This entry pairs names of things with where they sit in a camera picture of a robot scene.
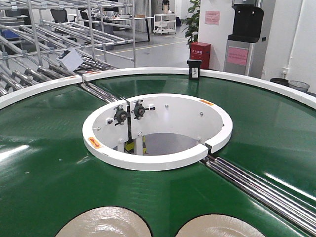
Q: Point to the beige plate black rim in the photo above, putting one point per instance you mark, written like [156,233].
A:
[217,225]
[106,221]

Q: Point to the black sensor box on rim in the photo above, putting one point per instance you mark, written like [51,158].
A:
[194,68]

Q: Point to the red fire extinguisher cabinet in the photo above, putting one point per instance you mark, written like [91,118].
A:
[201,51]

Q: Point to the green potted plant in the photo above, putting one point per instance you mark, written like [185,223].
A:
[192,22]

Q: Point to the white rolling cart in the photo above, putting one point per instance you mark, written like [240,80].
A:
[164,23]

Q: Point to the white box on rack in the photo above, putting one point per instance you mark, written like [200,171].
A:
[70,60]

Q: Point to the black water dispenser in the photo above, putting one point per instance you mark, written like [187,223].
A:
[246,32]

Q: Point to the metal roller rack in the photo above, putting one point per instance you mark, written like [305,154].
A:
[33,33]

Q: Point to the steel conveyor rollers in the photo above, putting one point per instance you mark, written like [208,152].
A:
[285,204]

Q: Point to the right black bearing mount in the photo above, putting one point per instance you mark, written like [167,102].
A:
[139,109]

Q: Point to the black bearing mount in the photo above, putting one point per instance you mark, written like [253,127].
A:
[120,115]
[139,109]

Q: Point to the left black bearing mount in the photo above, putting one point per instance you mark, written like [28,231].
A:
[120,115]

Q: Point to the wire mesh waste bin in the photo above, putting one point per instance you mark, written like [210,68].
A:
[299,85]

